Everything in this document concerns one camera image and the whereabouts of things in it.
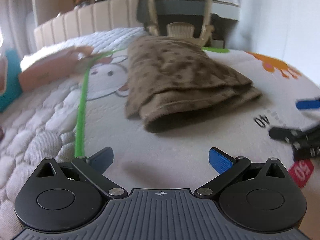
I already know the white desk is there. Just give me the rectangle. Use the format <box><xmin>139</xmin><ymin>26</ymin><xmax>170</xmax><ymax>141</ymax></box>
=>
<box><xmin>211</xmin><ymin>0</ymin><xmax>242</xmax><ymax>22</ymax></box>

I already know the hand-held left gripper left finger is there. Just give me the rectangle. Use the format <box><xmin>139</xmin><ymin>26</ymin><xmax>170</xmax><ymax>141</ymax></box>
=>
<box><xmin>29</xmin><ymin>146</ymin><xmax>128</xmax><ymax>199</ymax></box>

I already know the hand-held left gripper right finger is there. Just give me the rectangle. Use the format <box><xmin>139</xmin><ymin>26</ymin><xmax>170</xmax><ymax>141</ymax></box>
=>
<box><xmin>194</xmin><ymin>148</ymin><xmax>290</xmax><ymax>199</ymax></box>

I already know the teal box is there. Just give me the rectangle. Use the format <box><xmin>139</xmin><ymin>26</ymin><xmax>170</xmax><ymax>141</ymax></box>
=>
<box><xmin>0</xmin><ymin>49</ymin><xmax>24</xmax><ymax>113</ymax></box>

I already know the printed cartoon bed mat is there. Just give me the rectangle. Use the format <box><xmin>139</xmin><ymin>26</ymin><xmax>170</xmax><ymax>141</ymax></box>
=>
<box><xmin>75</xmin><ymin>44</ymin><xmax>320</xmax><ymax>198</ymax></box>

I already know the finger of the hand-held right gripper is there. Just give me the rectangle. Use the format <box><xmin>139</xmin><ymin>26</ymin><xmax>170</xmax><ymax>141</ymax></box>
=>
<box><xmin>295</xmin><ymin>97</ymin><xmax>320</xmax><ymax>110</ymax></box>
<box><xmin>269</xmin><ymin>126</ymin><xmax>304</xmax><ymax>143</ymax></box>

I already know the brown knitted sweater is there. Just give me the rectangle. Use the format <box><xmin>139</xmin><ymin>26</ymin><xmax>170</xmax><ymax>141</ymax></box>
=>
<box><xmin>124</xmin><ymin>36</ymin><xmax>262</xmax><ymax>133</ymax></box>

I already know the beige mesh office chair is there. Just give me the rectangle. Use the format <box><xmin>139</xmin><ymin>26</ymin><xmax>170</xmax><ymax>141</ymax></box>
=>
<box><xmin>137</xmin><ymin>0</ymin><xmax>215</xmax><ymax>48</ymax></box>

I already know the white waffle quilt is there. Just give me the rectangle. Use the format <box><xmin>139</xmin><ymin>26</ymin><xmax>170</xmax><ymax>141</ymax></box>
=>
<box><xmin>20</xmin><ymin>27</ymin><xmax>148</xmax><ymax>65</ymax></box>

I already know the white quilted bed sheet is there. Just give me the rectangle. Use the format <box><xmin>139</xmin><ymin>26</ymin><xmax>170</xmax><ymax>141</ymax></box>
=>
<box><xmin>0</xmin><ymin>75</ymin><xmax>85</xmax><ymax>220</ymax></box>

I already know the beige padded headboard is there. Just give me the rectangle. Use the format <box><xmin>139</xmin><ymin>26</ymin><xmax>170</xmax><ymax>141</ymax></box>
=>
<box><xmin>34</xmin><ymin>0</ymin><xmax>148</xmax><ymax>50</ymax></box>

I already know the pink box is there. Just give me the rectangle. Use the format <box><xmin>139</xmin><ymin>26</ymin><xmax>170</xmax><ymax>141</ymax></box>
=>
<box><xmin>19</xmin><ymin>45</ymin><xmax>93</xmax><ymax>93</ymax></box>

